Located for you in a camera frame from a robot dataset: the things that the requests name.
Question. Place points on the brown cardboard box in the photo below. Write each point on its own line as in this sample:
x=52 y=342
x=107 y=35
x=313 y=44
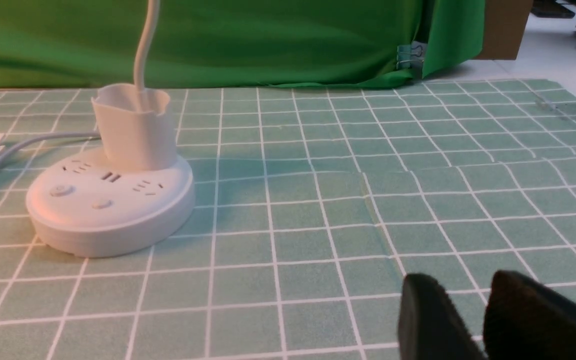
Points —
x=504 y=28

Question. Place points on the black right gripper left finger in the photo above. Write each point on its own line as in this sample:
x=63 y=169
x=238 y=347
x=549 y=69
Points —
x=429 y=325

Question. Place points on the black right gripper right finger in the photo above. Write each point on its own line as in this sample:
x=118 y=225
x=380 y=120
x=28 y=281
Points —
x=525 y=320

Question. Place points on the metal binder clip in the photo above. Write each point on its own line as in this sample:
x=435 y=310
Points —
x=410 y=56

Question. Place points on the green checked tablecloth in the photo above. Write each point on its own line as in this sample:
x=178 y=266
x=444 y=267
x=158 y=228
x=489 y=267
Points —
x=311 y=207

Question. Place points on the green backdrop cloth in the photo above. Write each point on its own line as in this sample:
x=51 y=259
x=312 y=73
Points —
x=235 y=43

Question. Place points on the white desk lamp socket base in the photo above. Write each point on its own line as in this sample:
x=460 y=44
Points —
x=133 y=191

